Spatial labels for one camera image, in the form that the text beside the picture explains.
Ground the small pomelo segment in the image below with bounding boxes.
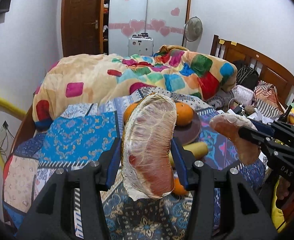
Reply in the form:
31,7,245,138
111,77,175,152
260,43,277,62
209,113,261,165

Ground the small orange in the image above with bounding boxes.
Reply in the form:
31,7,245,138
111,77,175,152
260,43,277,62
172,177,189,196

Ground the sugarcane stick piece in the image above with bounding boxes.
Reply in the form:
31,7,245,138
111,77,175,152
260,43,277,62
167,141,209,167

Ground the large orange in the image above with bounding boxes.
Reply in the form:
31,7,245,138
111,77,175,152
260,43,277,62
176,102,193,126

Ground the large pomelo segment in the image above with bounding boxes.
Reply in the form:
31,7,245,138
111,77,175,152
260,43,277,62
122,93,177,201

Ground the wooden headboard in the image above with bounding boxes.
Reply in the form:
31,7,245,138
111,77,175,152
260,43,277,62
210,35,294,107

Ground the black bag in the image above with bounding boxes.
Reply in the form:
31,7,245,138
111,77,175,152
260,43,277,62
233,60,259,91

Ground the purple plate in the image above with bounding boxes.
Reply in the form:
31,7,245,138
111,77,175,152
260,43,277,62
173,112,202,146

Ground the patterned bed sheet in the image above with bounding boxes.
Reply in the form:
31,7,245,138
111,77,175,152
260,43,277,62
2,86,266,240

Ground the standing fan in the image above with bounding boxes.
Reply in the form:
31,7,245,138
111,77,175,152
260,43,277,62
183,16,203,47

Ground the colourful patchwork blanket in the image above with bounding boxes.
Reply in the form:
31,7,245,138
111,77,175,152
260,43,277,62
32,45,237,128

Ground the white suitcase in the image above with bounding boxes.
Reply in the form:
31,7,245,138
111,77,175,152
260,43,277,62
128,33,154,56

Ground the wardrobe with heart stickers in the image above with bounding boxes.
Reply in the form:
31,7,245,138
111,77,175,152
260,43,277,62
107,0,190,56

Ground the brown wooden door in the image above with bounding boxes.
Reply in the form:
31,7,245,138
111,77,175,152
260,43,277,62
61,0,103,57

